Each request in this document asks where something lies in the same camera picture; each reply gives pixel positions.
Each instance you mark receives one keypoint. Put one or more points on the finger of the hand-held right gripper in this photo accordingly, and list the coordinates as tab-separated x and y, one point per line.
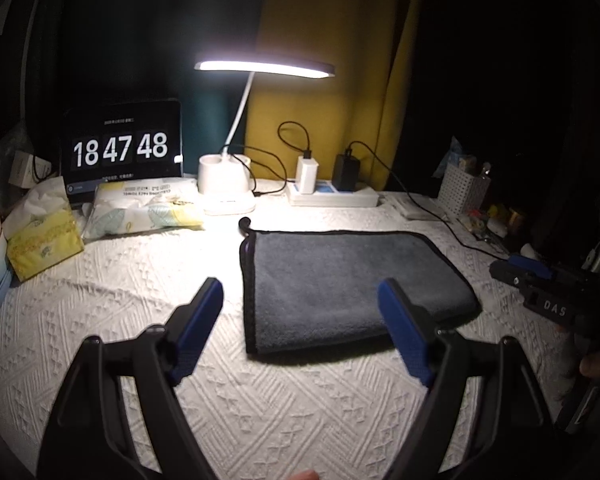
527	265

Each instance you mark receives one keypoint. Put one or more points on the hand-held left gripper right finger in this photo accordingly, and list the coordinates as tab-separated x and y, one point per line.
405	330

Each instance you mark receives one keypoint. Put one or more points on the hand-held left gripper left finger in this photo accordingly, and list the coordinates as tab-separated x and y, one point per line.
200	330

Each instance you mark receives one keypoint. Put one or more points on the grey towel with black edge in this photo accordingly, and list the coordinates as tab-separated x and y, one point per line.
340	285

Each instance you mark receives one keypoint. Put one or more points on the person's right hand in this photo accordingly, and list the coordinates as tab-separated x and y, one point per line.
595	365

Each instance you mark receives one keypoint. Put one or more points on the person's left hand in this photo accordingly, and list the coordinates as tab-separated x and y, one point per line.
305	475

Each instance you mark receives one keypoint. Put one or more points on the white textured tablecloth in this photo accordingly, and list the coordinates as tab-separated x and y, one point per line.
130	310

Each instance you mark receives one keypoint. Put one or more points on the white slotted basket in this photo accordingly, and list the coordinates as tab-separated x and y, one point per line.
462	187

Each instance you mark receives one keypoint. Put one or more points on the flat white packet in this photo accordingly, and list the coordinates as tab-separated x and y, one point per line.
420	207

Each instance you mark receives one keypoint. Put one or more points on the white soft tissue pack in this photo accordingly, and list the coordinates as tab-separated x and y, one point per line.
140	207

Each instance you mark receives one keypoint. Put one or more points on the white desk lamp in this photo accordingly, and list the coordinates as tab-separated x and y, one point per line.
225	180

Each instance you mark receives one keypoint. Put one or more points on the white power strip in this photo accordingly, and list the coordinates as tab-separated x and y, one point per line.
330	195

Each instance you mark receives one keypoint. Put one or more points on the black charger plug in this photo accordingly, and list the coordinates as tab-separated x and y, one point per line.
346	172

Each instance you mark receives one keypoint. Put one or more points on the yellow tissue box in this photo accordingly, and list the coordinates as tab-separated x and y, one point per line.
42	240

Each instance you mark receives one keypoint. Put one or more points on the white charger plug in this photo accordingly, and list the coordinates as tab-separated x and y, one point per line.
307	172

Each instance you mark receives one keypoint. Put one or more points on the tablet with clock display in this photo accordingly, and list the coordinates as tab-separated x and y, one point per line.
122	150

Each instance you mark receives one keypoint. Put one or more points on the small white box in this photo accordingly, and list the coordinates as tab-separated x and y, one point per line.
27	167

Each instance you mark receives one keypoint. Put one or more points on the yellow curtain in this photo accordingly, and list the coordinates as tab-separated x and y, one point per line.
320	20

